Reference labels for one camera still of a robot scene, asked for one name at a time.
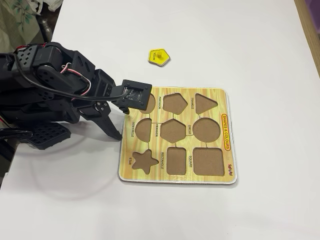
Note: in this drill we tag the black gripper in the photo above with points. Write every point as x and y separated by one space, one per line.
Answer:
101 109

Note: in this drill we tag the yellow pentagon puzzle piece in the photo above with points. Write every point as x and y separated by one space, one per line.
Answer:
153 57

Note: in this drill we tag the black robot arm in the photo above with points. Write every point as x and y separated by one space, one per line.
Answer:
52 53

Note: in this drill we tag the wooden shape puzzle board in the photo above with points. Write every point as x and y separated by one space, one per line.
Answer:
190 115

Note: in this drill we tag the dark metal bottle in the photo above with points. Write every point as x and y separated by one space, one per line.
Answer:
46 28

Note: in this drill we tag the white plastic bag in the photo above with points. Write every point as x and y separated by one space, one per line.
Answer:
52 5

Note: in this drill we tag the floral green cloth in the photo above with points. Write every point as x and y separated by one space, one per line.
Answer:
15 22

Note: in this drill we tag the purple box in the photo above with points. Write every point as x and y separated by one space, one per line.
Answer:
313 5

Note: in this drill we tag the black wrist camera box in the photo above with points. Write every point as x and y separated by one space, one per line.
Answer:
140 87

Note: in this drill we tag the black grid base plate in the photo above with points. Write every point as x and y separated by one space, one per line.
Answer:
47 136

